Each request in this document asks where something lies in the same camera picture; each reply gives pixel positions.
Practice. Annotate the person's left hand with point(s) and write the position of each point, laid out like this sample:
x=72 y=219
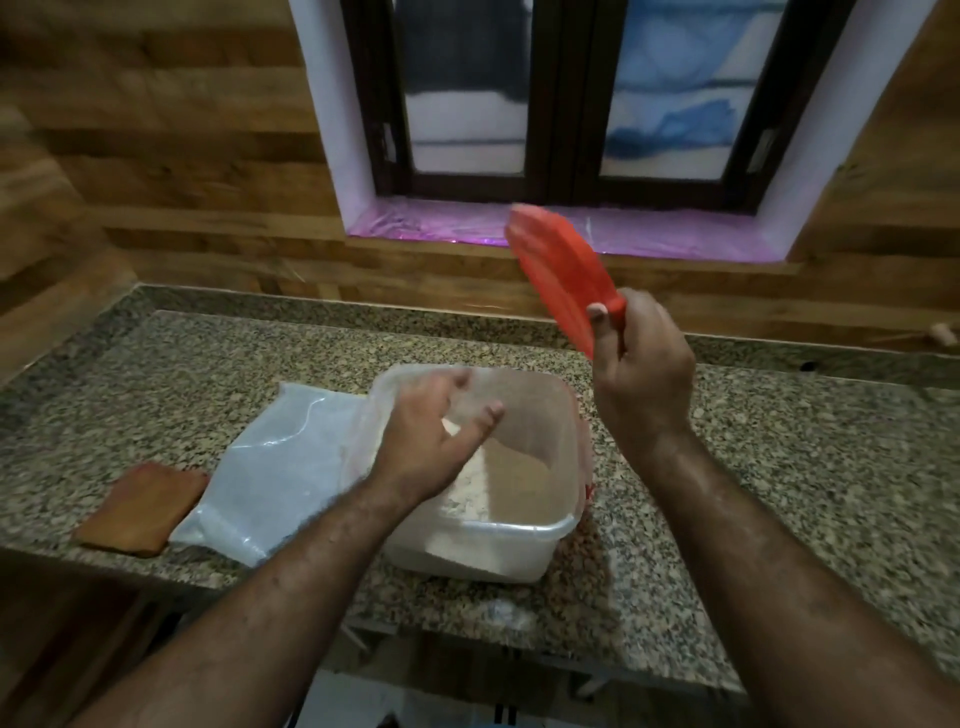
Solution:
x=427 y=442

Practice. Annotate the person's right hand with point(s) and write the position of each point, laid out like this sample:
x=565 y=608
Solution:
x=645 y=375

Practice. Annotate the clear plastic container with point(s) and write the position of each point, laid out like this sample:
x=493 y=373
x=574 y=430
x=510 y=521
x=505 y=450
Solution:
x=510 y=540

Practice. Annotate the red plastic lid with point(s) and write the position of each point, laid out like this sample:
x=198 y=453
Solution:
x=559 y=270

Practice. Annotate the white plastic flour bag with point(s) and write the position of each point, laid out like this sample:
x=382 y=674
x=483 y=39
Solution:
x=277 y=472

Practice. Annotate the person's right forearm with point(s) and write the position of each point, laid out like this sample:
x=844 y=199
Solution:
x=802 y=592

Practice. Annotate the person's left forearm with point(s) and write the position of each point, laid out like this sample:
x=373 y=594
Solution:
x=255 y=622

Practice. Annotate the speckled granite countertop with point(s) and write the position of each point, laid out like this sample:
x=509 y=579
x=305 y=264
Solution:
x=787 y=450

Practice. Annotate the pink film on sill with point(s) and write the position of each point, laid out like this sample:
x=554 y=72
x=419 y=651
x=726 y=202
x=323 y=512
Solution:
x=435 y=221

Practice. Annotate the dark framed window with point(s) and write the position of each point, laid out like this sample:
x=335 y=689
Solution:
x=577 y=97

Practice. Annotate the orange folded cleaning cloth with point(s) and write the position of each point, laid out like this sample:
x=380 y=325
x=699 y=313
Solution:
x=139 y=510

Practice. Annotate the blue cloth outside window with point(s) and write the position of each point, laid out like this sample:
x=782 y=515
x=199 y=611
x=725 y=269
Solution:
x=682 y=75

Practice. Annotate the dark cloth outside window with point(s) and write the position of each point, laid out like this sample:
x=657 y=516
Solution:
x=465 y=45

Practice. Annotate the small wooden wall peg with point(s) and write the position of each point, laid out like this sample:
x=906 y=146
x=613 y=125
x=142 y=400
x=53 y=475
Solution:
x=943 y=334

